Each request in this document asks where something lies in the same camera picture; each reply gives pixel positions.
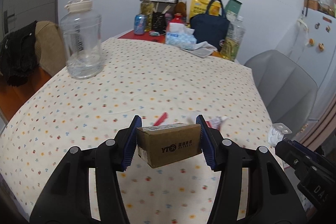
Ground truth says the dotted tablecloth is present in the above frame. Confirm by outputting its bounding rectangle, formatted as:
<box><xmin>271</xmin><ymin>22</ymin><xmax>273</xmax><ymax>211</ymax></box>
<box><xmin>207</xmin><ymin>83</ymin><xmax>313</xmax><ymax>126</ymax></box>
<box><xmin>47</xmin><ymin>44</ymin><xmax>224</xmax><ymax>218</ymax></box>
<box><xmin>0</xmin><ymin>38</ymin><xmax>276</xmax><ymax>224</ymax></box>

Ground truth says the black jacket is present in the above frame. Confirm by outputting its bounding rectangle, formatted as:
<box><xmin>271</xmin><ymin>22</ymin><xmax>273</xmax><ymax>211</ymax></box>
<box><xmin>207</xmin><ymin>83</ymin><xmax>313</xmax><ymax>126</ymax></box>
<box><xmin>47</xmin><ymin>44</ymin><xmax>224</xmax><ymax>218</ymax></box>
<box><xmin>0</xmin><ymin>21</ymin><xmax>40</xmax><ymax>86</ymax></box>

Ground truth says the red plastic strip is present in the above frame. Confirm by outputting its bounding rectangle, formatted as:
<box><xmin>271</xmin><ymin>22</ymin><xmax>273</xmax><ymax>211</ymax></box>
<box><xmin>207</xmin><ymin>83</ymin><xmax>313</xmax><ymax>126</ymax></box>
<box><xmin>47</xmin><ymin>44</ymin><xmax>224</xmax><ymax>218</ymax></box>
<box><xmin>154</xmin><ymin>112</ymin><xmax>169</xmax><ymax>127</ymax></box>

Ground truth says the white cloth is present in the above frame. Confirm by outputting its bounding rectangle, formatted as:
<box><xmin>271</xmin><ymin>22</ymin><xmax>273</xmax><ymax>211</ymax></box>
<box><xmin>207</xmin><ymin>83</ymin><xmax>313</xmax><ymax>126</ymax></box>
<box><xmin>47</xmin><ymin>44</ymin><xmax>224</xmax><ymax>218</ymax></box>
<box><xmin>181</xmin><ymin>41</ymin><xmax>218</xmax><ymax>58</ymax></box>

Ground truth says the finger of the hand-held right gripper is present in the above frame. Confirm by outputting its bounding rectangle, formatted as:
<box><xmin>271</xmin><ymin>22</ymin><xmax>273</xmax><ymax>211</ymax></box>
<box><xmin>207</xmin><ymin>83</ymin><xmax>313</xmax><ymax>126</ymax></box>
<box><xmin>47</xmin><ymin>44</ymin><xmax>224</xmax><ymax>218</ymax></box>
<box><xmin>274</xmin><ymin>138</ymin><xmax>315</xmax><ymax>178</ymax></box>
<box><xmin>290</xmin><ymin>140</ymin><xmax>326</xmax><ymax>161</ymax></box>

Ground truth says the blue soda can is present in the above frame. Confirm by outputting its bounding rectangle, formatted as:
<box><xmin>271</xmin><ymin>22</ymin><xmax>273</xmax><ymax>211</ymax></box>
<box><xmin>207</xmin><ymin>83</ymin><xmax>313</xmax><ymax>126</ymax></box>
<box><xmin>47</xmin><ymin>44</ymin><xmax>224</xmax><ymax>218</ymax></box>
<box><xmin>134</xmin><ymin>14</ymin><xmax>148</xmax><ymax>35</ymax></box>

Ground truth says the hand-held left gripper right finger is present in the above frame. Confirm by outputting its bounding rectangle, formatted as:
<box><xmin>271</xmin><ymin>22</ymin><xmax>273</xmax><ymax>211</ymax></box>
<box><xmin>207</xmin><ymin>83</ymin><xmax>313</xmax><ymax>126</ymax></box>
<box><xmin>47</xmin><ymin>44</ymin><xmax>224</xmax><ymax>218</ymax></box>
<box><xmin>196</xmin><ymin>114</ymin><xmax>307</xmax><ymax>224</ymax></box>

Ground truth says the crumpled white red wrapper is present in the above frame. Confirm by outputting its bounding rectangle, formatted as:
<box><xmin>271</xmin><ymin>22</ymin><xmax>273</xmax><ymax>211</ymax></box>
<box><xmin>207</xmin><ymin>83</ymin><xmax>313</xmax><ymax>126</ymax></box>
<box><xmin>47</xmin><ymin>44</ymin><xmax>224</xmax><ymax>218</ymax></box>
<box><xmin>205</xmin><ymin>116</ymin><xmax>229</xmax><ymax>130</ymax></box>

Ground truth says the black mesh holder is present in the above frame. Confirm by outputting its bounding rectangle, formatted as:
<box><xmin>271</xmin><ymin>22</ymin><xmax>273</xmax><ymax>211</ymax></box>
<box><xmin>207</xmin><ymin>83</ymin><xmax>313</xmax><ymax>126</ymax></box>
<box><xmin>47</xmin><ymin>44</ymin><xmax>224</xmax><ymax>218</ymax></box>
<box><xmin>152</xmin><ymin>12</ymin><xmax>166</xmax><ymax>31</ymax></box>

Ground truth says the white refrigerator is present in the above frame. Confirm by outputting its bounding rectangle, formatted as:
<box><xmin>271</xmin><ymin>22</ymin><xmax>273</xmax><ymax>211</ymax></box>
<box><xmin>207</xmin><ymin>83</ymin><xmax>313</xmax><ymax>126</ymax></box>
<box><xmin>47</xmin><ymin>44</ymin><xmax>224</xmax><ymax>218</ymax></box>
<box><xmin>297</xmin><ymin>0</ymin><xmax>336</xmax><ymax>122</ymax></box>

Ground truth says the small cardboard box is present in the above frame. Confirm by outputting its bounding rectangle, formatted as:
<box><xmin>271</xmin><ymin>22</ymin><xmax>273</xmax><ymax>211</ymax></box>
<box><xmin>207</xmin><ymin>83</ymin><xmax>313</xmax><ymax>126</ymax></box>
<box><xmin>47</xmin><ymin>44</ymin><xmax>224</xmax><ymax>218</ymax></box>
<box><xmin>136</xmin><ymin>122</ymin><xmax>203</xmax><ymax>168</ymax></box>

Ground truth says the pill blister pack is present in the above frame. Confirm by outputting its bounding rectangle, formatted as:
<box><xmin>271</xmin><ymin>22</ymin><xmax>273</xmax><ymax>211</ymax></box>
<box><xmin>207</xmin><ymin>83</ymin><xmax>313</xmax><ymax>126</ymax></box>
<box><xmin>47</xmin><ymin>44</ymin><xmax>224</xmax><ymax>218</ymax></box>
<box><xmin>267</xmin><ymin>123</ymin><xmax>292</xmax><ymax>147</ymax></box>

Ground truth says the navy tote bag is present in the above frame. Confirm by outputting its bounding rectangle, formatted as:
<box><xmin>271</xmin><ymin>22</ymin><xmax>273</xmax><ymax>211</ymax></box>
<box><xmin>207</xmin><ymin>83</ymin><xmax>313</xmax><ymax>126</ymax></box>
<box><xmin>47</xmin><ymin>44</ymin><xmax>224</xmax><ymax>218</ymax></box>
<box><xmin>189</xmin><ymin>0</ymin><xmax>231</xmax><ymax>52</ymax></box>

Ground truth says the blue tissue pack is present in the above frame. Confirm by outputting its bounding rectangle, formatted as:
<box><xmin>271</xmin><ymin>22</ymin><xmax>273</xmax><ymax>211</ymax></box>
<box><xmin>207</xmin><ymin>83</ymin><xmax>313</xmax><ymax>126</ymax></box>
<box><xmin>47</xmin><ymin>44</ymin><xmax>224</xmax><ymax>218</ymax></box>
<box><xmin>165</xmin><ymin>22</ymin><xmax>197</xmax><ymax>45</ymax></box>

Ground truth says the large clear water bottle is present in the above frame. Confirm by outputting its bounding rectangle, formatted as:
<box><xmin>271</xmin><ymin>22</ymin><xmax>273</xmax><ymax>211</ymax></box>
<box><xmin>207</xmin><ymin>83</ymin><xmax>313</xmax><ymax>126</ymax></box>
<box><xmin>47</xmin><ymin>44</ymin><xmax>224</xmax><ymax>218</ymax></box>
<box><xmin>60</xmin><ymin>0</ymin><xmax>103</xmax><ymax>80</ymax></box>

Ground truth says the cooking oil bottle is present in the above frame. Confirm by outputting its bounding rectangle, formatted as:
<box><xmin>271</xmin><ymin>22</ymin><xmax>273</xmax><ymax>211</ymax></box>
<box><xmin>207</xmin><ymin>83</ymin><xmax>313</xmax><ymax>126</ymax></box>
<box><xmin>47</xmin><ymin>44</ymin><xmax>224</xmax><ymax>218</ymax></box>
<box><xmin>140</xmin><ymin>0</ymin><xmax>154</xmax><ymax>32</ymax></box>
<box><xmin>220</xmin><ymin>15</ymin><xmax>246</xmax><ymax>62</ymax></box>

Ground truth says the grey chair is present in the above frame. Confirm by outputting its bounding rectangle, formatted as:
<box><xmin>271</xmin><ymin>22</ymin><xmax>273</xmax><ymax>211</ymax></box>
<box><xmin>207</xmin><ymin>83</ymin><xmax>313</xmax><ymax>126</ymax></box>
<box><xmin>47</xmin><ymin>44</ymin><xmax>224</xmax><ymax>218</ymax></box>
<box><xmin>243</xmin><ymin>49</ymin><xmax>319</xmax><ymax>135</ymax></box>

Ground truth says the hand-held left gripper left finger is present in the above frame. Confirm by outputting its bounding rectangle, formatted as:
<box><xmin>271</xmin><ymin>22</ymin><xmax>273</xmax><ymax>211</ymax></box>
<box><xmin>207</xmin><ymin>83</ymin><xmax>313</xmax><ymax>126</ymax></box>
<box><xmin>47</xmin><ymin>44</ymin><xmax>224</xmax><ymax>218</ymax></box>
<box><xmin>29</xmin><ymin>114</ymin><xmax>143</xmax><ymax>224</ymax></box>

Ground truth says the green carton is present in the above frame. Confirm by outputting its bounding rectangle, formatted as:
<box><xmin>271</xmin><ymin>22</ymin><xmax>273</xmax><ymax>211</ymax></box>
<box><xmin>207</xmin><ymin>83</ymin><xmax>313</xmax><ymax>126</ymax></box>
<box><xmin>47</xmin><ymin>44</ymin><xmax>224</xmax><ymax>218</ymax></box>
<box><xmin>225</xmin><ymin>0</ymin><xmax>242</xmax><ymax>21</ymax></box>

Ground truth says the yellow snack bag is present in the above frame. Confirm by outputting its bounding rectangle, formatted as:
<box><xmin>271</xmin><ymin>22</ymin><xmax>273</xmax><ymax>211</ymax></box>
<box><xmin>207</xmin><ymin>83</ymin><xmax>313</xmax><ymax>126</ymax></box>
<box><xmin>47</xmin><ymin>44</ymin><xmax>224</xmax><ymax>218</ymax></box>
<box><xmin>189</xmin><ymin>0</ymin><xmax>222</xmax><ymax>22</ymax></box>

